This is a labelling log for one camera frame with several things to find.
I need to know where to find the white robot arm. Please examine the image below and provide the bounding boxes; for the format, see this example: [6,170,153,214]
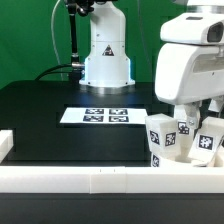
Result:
[80,0,224,129]

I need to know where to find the white left fence bar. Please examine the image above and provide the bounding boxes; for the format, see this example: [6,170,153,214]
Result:
[0,130,14,163]

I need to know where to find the white round stool seat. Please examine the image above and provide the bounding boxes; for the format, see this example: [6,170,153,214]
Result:
[151,153,215,168]

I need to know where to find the grey hanging cable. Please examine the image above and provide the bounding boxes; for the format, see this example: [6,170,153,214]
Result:
[50,0,65,81]

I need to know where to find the white marker sheet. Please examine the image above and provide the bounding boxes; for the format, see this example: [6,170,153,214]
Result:
[60,107,147,124]

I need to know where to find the white front fence bar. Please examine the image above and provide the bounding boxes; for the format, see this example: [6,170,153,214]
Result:
[0,166,224,194]

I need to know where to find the black base cable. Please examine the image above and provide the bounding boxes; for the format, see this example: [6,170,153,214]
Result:
[34,64,74,82]

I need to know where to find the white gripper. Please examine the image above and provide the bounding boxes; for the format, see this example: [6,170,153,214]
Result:
[155,13,224,130]

